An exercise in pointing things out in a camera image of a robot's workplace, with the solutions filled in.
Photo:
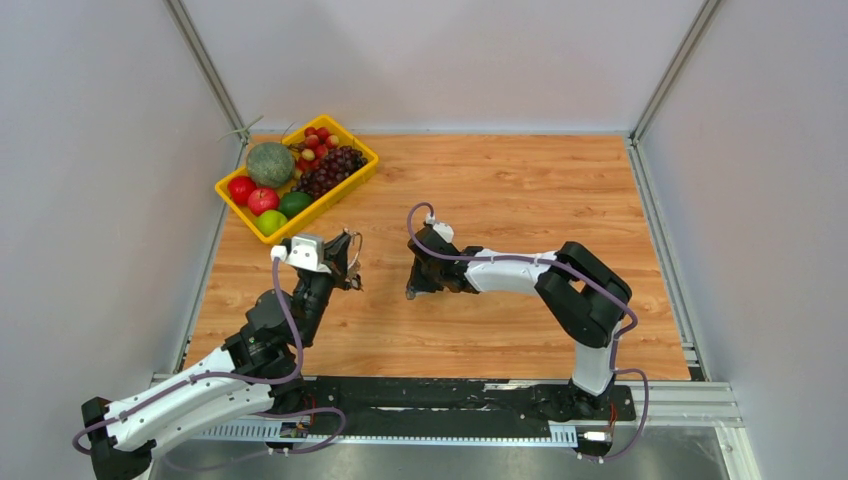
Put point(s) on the silver keyring with keys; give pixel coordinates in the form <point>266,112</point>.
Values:
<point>355,246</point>

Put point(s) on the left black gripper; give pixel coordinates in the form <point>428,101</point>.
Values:
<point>336,257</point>

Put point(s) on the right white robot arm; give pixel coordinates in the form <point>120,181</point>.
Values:
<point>585,297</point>

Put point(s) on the yellow plastic tray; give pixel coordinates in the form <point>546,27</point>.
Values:
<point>286,184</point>

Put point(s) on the light green apple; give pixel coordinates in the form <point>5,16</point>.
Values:
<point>270,221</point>

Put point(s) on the left aluminium frame post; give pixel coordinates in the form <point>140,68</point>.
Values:
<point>192,37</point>

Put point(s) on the white zip tie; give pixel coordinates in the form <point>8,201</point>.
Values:
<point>243,133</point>

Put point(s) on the red apple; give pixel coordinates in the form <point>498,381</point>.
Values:
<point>240,188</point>

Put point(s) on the red-pink apple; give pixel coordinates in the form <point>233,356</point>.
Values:
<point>261,200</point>

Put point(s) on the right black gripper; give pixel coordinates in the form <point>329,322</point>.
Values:
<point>417,283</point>

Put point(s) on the dark purple grape bunch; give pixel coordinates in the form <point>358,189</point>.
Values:
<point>337,166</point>

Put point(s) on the green melon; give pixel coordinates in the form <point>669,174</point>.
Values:
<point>270,164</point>

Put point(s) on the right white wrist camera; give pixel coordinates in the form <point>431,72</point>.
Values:
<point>444,230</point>

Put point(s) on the aluminium frame post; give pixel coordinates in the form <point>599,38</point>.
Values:
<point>192,37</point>
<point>686,48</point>

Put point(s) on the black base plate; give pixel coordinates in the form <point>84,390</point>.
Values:
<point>449,408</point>

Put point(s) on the right aluminium frame post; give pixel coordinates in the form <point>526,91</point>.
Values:
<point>686,48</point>

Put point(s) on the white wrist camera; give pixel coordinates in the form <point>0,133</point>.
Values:
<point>444,230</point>
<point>302,251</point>

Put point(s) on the dark green avocado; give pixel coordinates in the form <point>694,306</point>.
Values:
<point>293,203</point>

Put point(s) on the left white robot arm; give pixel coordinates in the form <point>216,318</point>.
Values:
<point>252,372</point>

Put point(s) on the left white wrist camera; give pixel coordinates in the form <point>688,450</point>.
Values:
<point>302,251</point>

